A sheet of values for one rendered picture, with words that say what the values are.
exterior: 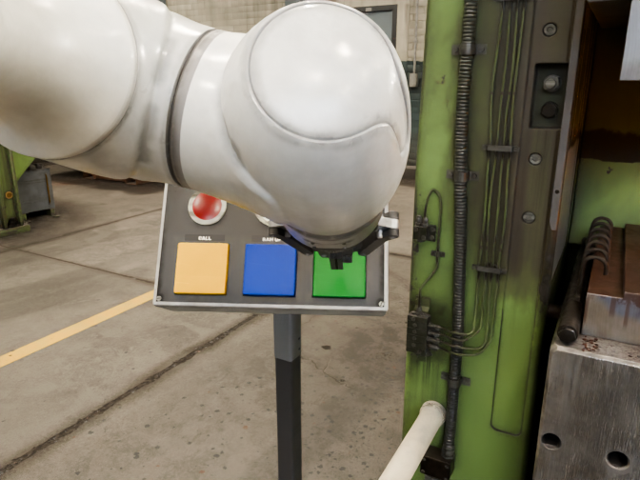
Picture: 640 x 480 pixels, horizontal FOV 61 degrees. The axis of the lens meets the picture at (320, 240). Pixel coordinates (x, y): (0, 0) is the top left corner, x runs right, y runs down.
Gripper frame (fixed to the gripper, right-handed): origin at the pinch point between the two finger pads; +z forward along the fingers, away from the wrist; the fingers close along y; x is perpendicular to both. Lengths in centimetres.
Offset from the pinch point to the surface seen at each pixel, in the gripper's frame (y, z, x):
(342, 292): 0.6, 12.5, -3.1
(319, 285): -2.7, 12.5, -2.1
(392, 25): 48, 531, 402
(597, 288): 37.6, 16.9, -1.0
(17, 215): -285, 369, 107
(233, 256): -15.4, 13.3, 1.9
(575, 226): 51, 56, 19
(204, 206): -20.3, 12.8, 9.5
